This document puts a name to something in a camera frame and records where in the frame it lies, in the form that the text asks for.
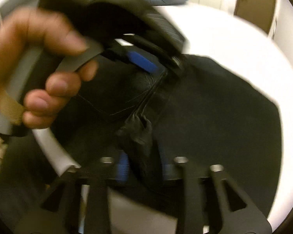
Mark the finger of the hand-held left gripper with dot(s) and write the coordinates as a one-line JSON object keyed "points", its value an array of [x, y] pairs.
{"points": [[158, 50], [142, 62]]}

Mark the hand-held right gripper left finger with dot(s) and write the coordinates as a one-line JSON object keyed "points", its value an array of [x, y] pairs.
{"points": [[123, 169]]}

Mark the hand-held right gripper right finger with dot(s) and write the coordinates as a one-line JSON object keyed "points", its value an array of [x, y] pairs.
{"points": [[168, 171]]}

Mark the black denim pants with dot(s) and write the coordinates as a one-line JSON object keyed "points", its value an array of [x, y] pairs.
{"points": [[210, 117]]}

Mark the person's left hand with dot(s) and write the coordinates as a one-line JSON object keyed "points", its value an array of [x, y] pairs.
{"points": [[22, 34]]}

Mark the brown door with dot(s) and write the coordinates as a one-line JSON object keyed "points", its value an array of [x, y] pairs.
{"points": [[256, 2]]}

